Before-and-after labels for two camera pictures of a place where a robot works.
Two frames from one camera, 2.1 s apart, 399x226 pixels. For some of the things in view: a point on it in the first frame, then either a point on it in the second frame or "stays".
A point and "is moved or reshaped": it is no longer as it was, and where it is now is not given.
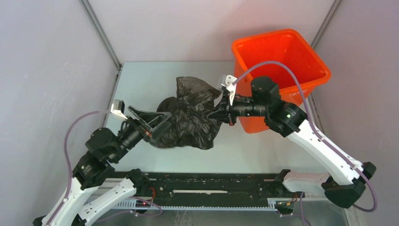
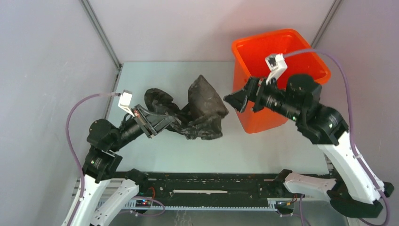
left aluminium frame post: (91, 12) stays
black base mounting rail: (171, 189) stays
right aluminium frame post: (325, 25) stays
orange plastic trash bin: (286, 45) stays
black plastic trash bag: (190, 125) is moved or reshaped
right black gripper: (226, 113) -> (253, 92)
